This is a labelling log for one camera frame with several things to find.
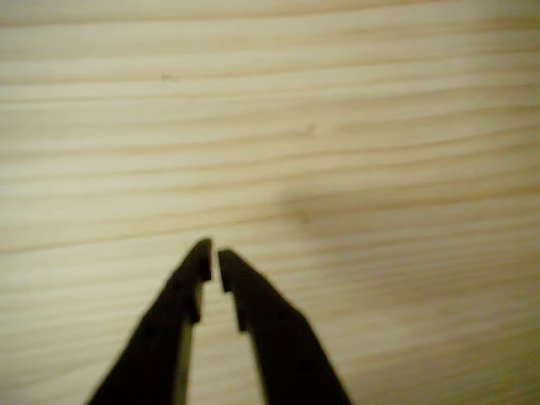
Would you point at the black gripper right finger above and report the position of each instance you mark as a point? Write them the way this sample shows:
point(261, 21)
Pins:
point(287, 350)

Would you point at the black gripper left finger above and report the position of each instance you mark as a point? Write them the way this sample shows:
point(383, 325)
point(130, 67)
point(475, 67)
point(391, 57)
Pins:
point(160, 337)

